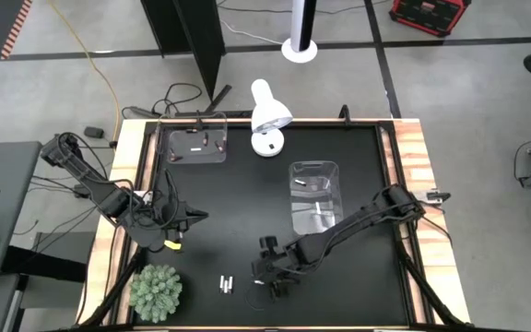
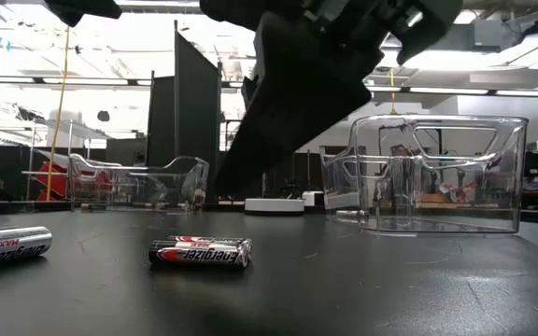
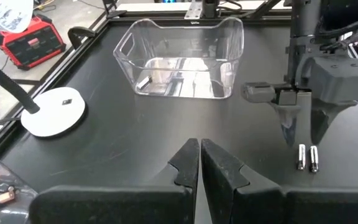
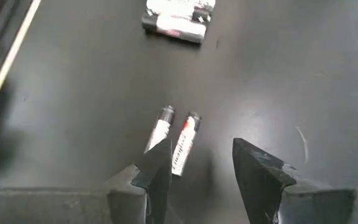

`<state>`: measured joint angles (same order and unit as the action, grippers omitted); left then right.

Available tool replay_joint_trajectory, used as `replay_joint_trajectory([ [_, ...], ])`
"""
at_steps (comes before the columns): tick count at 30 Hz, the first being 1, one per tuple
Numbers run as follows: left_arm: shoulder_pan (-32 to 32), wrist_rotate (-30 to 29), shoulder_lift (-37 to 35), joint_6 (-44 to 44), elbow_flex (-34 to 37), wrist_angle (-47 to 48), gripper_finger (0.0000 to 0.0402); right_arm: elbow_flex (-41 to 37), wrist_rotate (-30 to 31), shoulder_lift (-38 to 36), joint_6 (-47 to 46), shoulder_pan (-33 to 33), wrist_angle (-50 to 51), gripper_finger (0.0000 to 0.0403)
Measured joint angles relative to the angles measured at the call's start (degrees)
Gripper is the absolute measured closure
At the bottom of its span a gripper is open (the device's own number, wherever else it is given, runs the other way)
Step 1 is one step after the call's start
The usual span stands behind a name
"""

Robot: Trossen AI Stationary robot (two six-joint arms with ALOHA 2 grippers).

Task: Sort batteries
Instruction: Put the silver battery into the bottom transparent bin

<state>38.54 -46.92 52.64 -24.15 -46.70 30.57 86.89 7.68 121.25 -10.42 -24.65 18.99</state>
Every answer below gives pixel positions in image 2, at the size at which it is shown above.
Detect long ceiling light strip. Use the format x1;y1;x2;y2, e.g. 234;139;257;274
366;85;538;98

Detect white desk lamp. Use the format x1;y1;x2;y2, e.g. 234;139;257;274
244;165;306;217

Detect black small tripod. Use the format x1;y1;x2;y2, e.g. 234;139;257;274
283;176;302;201

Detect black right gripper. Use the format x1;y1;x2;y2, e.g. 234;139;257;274
198;0;465;196

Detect black partition panel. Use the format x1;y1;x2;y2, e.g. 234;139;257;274
146;21;223;204

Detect tall clear plastic bin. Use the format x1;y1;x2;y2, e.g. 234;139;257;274
320;114;531;236

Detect red crate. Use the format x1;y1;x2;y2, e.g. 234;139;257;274
35;148;111;203

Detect black table mat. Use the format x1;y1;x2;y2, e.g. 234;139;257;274
0;210;538;336

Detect white metal rack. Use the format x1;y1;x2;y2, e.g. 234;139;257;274
21;119;111;203

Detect low clear plastic bin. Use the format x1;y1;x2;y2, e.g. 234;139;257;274
67;153;211;215

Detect silver Energizer battery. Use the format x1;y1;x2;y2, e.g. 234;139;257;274
155;245;250;270
169;234;253;256
0;226;54;271
335;209;372;221
149;239;191;265

